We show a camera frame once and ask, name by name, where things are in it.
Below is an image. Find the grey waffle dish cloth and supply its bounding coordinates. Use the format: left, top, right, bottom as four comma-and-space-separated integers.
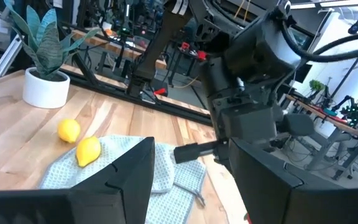
39, 134, 208, 224

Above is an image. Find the black camera on stand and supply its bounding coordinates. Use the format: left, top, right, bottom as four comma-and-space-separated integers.
347, 19, 358, 35

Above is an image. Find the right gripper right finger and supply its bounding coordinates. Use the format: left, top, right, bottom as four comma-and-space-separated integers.
227, 138, 358, 224

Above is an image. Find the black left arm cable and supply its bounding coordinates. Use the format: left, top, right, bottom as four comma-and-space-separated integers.
280, 18, 358, 63

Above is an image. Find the silver aluminium profile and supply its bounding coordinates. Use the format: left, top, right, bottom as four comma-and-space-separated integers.
0, 34, 24, 78

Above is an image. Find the small green background plant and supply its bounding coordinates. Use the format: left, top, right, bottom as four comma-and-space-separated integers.
308, 79, 325, 93

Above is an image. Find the wooden background table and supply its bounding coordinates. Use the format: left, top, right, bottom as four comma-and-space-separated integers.
71, 28, 167, 70

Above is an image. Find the teal artificial plant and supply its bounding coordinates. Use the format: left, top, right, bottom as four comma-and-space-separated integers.
3, 0, 101, 82

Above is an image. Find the black aluminium table frame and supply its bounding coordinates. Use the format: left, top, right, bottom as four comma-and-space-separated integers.
0, 18, 214, 127

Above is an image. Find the white plant pot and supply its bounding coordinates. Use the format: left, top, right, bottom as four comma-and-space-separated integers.
22, 67, 71, 110

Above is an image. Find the yellow lemon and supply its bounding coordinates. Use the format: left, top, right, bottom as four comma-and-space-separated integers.
57, 118, 81, 144
75, 136, 102, 168

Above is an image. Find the grey office chair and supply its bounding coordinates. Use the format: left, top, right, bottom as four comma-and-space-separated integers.
278, 113, 326, 147

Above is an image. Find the wooden top background desk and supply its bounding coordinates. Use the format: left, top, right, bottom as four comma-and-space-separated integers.
286, 93, 358, 181

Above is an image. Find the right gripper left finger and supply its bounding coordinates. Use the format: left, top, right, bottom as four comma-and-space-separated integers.
0, 136, 156, 224

